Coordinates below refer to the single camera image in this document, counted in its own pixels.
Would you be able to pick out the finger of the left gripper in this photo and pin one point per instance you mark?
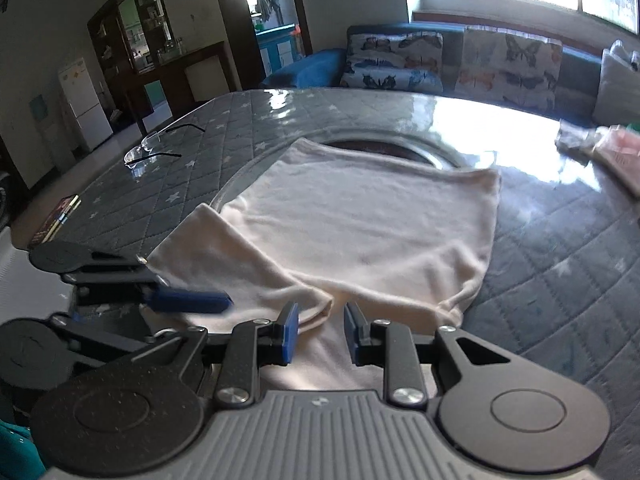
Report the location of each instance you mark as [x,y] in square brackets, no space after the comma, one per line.
[62,256]
[145,287]

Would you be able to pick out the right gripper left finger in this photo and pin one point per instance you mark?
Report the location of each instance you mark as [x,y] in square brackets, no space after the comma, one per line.
[241,354]

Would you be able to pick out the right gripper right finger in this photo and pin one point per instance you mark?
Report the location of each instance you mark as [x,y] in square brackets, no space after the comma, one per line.
[395,349]

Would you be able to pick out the cream white garment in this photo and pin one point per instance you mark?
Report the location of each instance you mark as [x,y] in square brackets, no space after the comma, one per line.
[322,227]

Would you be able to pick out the teal sleeve forearm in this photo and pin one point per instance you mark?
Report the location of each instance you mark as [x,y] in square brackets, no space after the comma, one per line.
[19,459]

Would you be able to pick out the book on table edge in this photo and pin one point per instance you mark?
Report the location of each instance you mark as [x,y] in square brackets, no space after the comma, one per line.
[55,220]

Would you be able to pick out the rimless eyeglasses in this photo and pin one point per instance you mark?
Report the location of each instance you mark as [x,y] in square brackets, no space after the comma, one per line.
[157,144]

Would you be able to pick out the white refrigerator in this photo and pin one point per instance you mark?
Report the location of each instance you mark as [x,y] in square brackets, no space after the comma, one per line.
[84,105]

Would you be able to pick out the grey quilted table cover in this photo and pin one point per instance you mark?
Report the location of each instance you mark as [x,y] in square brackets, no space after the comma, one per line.
[562,288]

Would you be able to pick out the round glass hotplate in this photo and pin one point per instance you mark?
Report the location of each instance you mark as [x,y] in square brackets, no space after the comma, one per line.
[424,149]

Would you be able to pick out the dark wooden cabinet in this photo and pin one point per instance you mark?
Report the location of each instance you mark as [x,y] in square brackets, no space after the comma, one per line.
[175,51]

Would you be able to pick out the blue cabinet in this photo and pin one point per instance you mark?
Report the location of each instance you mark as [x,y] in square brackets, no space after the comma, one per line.
[280,47]

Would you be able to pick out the clear plastic bag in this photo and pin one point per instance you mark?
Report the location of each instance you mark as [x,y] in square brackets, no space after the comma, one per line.
[578,143]

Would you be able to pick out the low butterfly print cushion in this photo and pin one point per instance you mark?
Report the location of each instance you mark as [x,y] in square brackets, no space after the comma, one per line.
[410,62]

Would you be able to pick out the folded pink garment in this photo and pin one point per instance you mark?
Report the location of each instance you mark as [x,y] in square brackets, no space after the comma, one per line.
[618,149]

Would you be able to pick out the upright butterfly print cushion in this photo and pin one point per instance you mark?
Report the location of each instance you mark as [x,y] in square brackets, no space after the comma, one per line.
[507,67]

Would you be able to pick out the blue sofa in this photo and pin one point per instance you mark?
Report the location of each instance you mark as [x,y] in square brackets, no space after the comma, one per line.
[575,96]

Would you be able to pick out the grey plain cushion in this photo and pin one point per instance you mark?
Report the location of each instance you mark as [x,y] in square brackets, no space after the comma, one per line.
[618,95]

